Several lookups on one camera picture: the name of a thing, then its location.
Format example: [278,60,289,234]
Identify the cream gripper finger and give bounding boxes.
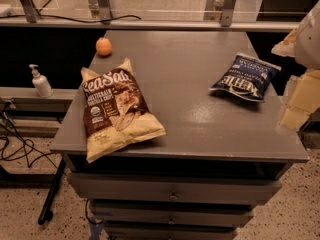
[271,28,297,58]
[280,107,310,130]

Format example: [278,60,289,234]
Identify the brown SeaSalt tortilla chip bag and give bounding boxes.
[81,58,166,163]

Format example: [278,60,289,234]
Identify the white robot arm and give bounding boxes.
[271,1,320,130]

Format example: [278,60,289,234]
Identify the blue Kettle chip bag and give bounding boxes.
[210,53,281,102]

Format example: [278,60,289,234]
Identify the orange fruit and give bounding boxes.
[96,38,112,56]

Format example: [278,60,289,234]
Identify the middle drawer with knob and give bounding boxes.
[90,200,253,228]

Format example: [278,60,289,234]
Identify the drawer with knob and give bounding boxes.
[68,173,281,205]
[90,200,253,228]

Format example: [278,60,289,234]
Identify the top drawer with knob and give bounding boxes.
[68,173,281,205]

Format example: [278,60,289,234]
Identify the bottom drawer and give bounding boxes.
[104,221,236,240]

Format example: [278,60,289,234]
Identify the white pump soap bottle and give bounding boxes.
[29,64,53,98]

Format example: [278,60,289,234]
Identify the black metal stand leg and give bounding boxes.
[38,160,66,225]

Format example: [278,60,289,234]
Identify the black cable on ledge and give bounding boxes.
[0,13,142,24]

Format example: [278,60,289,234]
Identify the black floor cables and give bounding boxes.
[0,98,59,169]

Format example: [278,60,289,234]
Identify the metal window frame rail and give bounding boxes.
[0,0,299,32]

